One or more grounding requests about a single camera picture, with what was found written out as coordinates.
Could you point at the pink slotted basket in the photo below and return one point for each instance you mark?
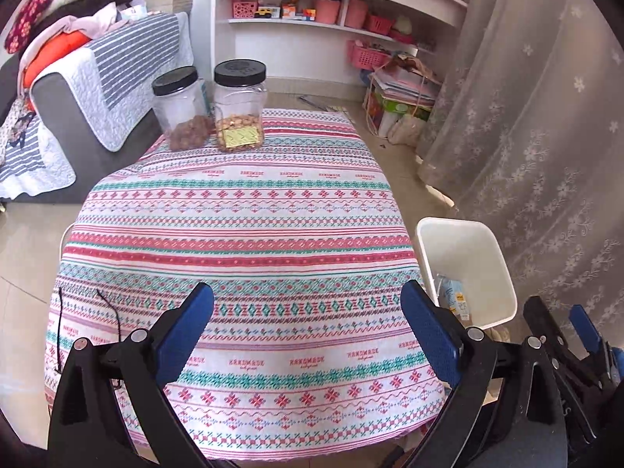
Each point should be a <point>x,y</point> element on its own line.
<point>365,56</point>

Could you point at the brown nut jar black lid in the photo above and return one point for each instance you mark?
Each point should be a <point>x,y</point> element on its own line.
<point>183,107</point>

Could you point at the yellow toy truck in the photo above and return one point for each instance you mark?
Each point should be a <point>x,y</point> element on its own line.
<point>264,12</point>

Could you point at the white cloth bag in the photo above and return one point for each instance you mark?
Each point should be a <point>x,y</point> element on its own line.
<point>407,131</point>

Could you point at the pink bucket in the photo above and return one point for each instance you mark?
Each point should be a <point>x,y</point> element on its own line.
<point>357,13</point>
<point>327,10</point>

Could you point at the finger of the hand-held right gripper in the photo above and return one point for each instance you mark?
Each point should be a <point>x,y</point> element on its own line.
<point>543,319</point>
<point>587,331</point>

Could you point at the light blue drink carton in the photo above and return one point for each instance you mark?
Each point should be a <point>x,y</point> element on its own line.
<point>451,297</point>

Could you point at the green cardboard box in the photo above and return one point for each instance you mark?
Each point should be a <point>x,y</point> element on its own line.
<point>404,107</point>

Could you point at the white plastic bin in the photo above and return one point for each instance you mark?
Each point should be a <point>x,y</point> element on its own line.
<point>463,253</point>

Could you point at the peanut jar with black lid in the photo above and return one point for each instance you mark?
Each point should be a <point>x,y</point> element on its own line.
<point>239,107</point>

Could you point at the stack of papers and folders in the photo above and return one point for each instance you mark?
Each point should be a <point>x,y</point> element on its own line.
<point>404,83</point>

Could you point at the white lace curtain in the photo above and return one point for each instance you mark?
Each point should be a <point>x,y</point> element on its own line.
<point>536,131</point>

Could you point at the dark grey sofa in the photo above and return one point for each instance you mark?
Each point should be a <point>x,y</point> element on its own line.
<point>63,122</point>

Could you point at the green yellow plush toy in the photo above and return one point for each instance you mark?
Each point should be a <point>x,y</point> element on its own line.
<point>403,24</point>

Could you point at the pink cloth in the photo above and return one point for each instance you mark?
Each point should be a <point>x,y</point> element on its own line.
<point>92,22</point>

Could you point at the red mesh basket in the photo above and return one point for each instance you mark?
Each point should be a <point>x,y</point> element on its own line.
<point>379,24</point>

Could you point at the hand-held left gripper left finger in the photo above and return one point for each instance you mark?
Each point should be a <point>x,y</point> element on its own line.
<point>187,331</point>

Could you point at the grey striped white quilt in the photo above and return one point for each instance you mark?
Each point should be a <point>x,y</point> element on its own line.
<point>126,58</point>
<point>34,165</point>

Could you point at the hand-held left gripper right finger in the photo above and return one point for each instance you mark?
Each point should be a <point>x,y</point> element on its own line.
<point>431,331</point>

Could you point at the small pink square basket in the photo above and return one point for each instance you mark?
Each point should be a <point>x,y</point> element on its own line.
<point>243,9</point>

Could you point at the patterned striped tablecloth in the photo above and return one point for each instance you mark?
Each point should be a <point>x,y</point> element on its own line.
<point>243,214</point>

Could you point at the maroon floral blanket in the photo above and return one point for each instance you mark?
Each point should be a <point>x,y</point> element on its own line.
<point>34,14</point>

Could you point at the white shelf unit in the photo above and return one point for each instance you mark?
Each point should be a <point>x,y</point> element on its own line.
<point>292,53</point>

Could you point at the orange cushion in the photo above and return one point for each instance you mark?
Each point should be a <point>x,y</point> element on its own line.
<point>53,48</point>

